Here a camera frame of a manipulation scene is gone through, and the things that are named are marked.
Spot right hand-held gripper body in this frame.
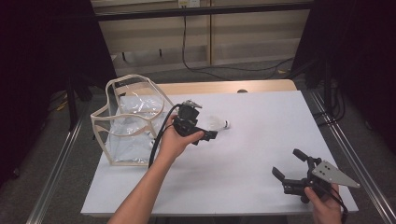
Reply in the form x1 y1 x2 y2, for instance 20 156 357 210
282 157 361 204

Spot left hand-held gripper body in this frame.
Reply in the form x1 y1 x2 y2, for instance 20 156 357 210
172 99 206 138

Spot clear plastic bag beige trim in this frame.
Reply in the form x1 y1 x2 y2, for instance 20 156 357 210
90 74 179 167

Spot person's left hand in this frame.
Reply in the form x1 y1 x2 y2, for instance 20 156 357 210
158 113 206 162

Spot person's right hand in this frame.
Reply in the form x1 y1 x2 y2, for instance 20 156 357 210
304 183 344 224

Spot white table cover sheet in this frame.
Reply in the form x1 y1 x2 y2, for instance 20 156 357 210
80 90 359 217

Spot black horizontal bar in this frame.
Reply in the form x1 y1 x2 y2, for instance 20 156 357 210
92 2 314 22

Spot black metal stand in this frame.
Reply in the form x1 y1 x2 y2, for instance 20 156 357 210
66 74 78 132

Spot black curtain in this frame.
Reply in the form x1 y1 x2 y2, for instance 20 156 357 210
0 0 116 188
292 0 396 153

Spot metal frame rail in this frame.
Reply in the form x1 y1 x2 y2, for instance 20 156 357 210
309 90 396 224
26 118 83 224

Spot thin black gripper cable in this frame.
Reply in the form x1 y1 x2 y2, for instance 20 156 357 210
321 183 349 224

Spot thick black gripper cable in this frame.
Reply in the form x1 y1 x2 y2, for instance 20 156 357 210
148 103 182 169

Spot black wall cable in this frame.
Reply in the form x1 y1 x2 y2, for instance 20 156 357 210
181 15 295 81

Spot white wall power outlet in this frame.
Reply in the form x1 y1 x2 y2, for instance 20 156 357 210
177 0 201 8

